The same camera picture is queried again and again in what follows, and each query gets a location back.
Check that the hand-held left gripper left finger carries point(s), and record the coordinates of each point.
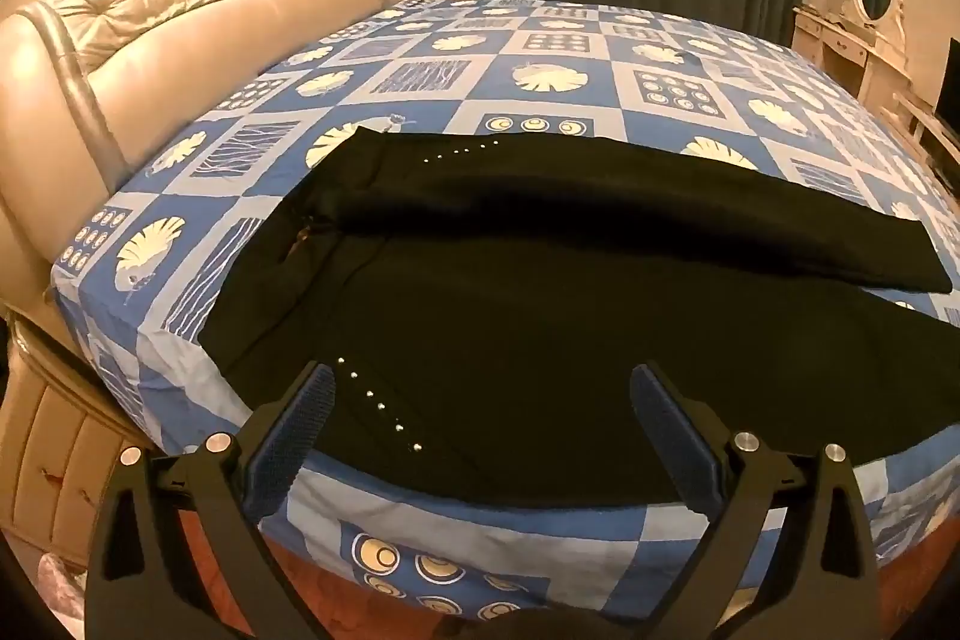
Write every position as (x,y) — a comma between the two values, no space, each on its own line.
(292,430)

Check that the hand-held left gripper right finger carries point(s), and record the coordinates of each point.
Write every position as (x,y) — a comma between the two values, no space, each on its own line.
(667,430)

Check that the black pants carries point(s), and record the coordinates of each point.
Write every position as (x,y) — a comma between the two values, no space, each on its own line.
(525,310)

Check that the cream nightstand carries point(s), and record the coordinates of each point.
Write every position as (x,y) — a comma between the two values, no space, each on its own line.
(52,445)

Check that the pink cloth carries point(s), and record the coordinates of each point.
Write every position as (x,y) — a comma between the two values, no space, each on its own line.
(60,591)

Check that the blue patterned bed sheet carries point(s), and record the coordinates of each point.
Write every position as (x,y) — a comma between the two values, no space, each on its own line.
(540,78)

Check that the cream tufted headboard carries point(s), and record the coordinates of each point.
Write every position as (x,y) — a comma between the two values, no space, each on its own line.
(187,48)

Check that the cream dressing table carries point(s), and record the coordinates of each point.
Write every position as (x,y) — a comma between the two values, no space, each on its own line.
(847,55)

